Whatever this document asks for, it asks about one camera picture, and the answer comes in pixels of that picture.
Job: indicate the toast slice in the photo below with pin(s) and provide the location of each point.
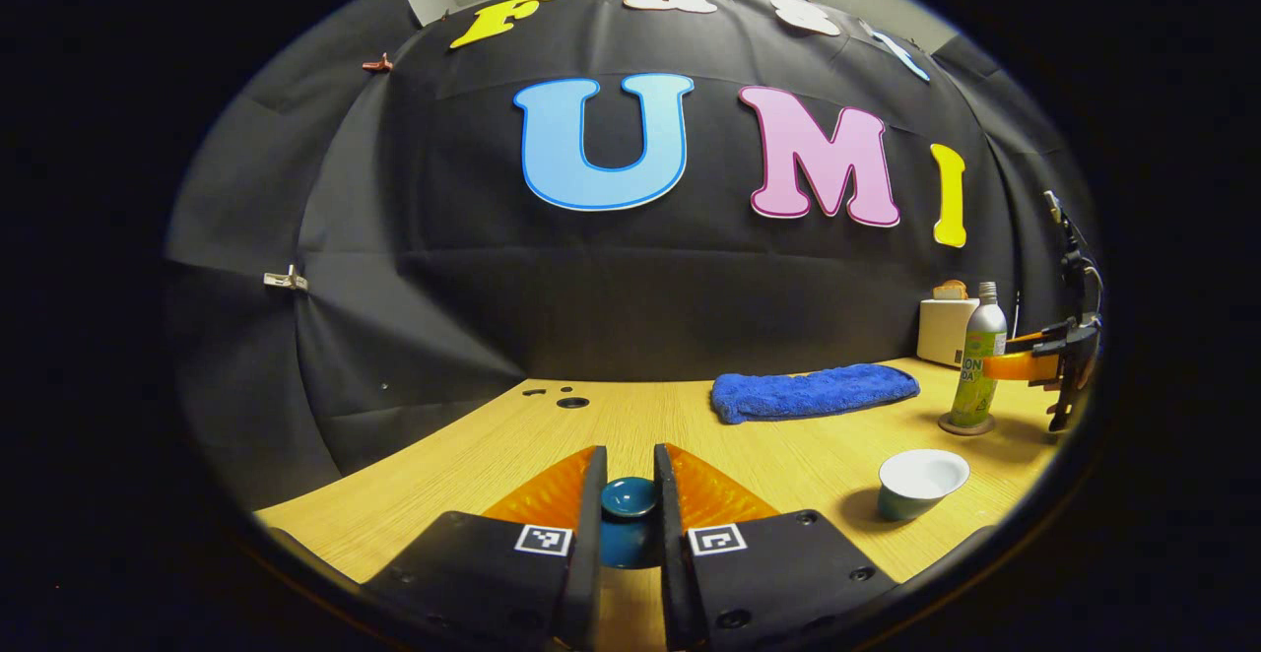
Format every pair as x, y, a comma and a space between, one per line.
951, 290

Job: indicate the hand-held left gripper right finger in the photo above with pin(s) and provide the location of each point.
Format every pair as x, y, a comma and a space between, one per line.
670, 554

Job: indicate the black backdrop cloth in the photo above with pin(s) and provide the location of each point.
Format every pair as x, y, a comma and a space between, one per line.
591, 288

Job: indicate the teal teacup lid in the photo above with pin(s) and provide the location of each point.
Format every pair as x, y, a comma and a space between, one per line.
629, 509

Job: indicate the round cork coaster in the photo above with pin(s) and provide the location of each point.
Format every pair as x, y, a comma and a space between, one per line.
961, 428

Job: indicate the blue towel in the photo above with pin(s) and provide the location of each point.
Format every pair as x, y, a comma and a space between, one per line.
808, 393

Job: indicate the white clip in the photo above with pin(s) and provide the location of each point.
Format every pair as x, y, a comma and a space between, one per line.
286, 280

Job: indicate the red clip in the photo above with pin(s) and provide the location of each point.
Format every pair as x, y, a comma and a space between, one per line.
377, 64

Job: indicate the white toaster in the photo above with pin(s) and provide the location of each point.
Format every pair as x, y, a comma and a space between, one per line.
941, 332

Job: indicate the teal teacup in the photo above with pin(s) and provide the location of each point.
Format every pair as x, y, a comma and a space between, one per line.
921, 480

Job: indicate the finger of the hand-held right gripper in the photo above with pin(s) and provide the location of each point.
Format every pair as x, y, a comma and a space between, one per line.
1044, 339
1025, 366

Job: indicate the silver green water bottle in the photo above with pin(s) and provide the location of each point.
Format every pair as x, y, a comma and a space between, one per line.
977, 366

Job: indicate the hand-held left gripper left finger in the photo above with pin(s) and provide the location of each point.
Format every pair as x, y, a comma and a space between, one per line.
589, 554

